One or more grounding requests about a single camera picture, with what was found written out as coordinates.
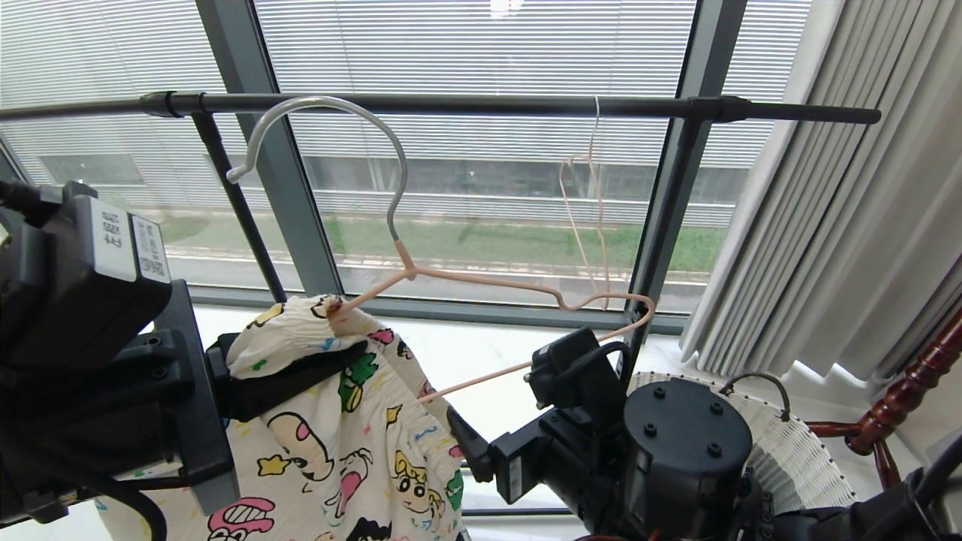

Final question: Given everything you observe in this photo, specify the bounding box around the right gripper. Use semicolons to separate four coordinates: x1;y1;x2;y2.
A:
447;406;628;527

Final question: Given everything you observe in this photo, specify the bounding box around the white laundry basket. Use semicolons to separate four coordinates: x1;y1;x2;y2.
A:
628;370;858;519

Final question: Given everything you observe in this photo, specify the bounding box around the cream printed garment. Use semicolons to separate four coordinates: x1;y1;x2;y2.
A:
96;295;468;541

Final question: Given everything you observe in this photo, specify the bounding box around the brown wooden stand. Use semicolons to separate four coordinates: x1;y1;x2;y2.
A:
804;304;962;489

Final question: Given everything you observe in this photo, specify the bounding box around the black clothes rack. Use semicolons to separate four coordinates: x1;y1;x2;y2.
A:
0;90;882;519

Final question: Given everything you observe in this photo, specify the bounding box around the pink clothes hanger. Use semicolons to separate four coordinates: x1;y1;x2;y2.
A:
225;95;657;404
559;95;616;310

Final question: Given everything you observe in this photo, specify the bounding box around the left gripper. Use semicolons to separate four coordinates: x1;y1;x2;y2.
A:
0;281;369;521

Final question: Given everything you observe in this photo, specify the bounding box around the window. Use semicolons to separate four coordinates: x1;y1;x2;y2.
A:
0;0;814;337

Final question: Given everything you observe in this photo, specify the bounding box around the beige curtain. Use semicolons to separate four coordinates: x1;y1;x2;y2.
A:
679;0;962;385

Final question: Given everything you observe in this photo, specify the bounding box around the black cable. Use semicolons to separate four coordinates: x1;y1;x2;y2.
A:
560;340;634;391
71;470;168;541

